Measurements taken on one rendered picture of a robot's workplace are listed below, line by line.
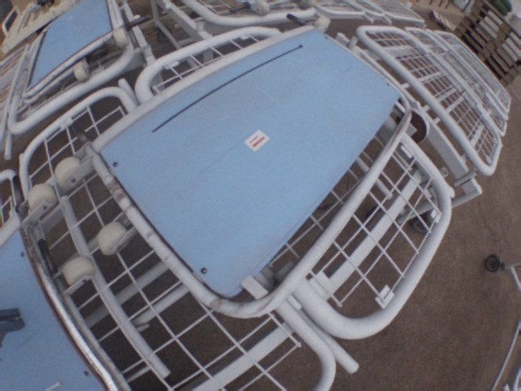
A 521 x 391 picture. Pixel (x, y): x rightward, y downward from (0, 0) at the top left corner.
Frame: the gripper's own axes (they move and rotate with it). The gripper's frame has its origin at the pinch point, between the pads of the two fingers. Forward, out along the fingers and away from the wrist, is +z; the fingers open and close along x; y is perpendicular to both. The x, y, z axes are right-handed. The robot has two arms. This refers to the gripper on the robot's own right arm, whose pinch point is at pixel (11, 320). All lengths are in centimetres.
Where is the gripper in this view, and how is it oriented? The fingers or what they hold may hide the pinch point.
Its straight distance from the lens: 52.1
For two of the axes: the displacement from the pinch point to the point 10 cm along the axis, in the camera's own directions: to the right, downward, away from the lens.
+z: -1.7, 3.1, 9.4
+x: -6.0, -7.9, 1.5
